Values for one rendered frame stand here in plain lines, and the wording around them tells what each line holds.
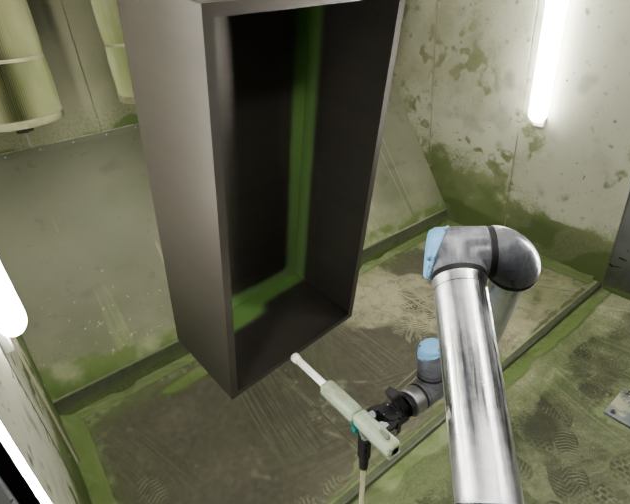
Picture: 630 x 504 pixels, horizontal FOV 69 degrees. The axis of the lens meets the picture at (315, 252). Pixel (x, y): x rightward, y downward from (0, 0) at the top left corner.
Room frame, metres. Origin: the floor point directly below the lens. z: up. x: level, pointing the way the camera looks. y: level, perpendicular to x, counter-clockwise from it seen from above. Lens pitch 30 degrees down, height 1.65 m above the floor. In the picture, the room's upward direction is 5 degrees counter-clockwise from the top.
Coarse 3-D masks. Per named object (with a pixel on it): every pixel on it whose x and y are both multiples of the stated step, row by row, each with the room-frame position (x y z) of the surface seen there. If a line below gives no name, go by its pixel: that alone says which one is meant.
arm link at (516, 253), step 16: (512, 240) 0.82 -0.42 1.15; (528, 240) 0.85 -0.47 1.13; (512, 256) 0.80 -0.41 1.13; (528, 256) 0.81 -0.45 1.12; (496, 272) 0.80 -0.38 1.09; (512, 272) 0.80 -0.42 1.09; (528, 272) 0.81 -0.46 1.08; (496, 288) 0.87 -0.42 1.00; (512, 288) 0.82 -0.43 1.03; (528, 288) 0.83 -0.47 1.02; (496, 304) 0.88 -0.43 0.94; (512, 304) 0.87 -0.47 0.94; (496, 320) 0.90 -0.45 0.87; (496, 336) 0.93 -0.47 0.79
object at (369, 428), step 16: (304, 368) 1.12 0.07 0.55; (320, 384) 1.05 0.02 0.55; (336, 384) 1.03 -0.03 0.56; (336, 400) 0.97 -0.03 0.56; (352, 400) 0.96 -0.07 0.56; (352, 416) 0.91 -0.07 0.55; (368, 416) 0.89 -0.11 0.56; (368, 432) 0.85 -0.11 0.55; (384, 432) 0.82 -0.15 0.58; (368, 448) 0.87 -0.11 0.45; (384, 448) 0.79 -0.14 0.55
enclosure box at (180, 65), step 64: (128, 0) 1.13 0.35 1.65; (192, 0) 0.94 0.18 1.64; (256, 0) 0.99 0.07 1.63; (320, 0) 1.11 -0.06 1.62; (384, 0) 1.36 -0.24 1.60; (128, 64) 1.20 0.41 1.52; (192, 64) 0.97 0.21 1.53; (256, 64) 1.47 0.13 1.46; (320, 64) 1.56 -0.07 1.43; (384, 64) 1.36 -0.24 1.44; (192, 128) 1.01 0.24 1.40; (256, 128) 1.49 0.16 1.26; (320, 128) 1.57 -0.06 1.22; (192, 192) 1.06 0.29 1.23; (256, 192) 1.53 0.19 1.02; (320, 192) 1.59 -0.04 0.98; (192, 256) 1.12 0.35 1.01; (256, 256) 1.57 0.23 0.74; (320, 256) 1.61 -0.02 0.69; (192, 320) 1.21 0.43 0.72; (256, 320) 1.45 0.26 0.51; (320, 320) 1.46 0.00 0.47
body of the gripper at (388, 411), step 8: (408, 400) 0.99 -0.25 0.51; (384, 408) 0.96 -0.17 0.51; (392, 408) 0.96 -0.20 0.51; (408, 408) 0.98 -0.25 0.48; (376, 416) 0.95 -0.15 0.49; (384, 416) 0.93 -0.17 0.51; (392, 416) 0.93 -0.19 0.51; (400, 416) 0.93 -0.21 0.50; (408, 416) 0.98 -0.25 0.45; (400, 424) 0.93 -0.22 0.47; (392, 432) 0.92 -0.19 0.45
